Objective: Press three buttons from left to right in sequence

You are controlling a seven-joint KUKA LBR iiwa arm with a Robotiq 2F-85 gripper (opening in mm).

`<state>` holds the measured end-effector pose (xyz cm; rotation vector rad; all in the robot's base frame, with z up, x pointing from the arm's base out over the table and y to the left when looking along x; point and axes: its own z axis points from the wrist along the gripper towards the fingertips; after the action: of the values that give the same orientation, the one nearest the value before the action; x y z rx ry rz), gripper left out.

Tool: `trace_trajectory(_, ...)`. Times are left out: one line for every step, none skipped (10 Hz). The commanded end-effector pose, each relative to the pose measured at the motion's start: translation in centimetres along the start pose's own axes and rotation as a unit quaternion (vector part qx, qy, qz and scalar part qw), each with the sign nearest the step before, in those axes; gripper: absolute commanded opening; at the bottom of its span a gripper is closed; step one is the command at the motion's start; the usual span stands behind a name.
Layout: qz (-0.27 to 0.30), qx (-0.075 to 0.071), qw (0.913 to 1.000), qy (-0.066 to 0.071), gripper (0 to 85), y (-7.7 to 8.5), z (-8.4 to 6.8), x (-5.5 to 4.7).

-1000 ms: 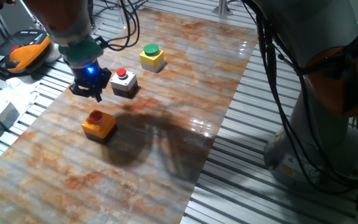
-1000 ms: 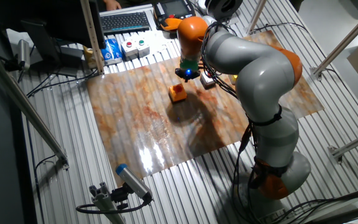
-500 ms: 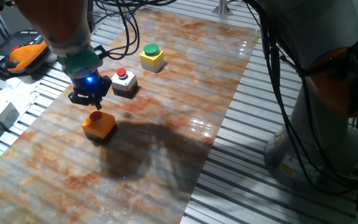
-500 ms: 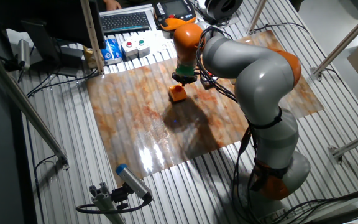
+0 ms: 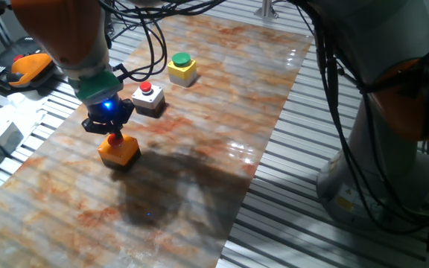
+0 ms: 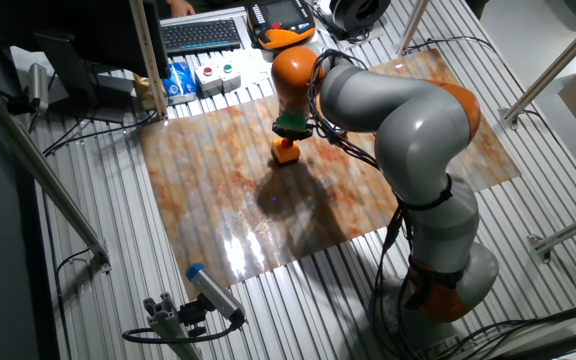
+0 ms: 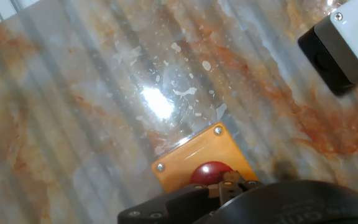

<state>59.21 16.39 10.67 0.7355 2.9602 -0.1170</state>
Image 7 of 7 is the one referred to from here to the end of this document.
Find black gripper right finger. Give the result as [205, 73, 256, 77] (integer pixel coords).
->
[228, 170, 265, 203]

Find orange box red button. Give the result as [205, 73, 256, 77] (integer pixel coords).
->
[150, 121, 259, 194]

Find marble pattern glossy mat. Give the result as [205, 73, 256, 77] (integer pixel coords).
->
[0, 0, 358, 224]

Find grey black box red button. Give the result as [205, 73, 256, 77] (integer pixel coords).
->
[297, 0, 358, 96]

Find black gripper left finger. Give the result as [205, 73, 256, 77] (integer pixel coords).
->
[117, 170, 232, 224]

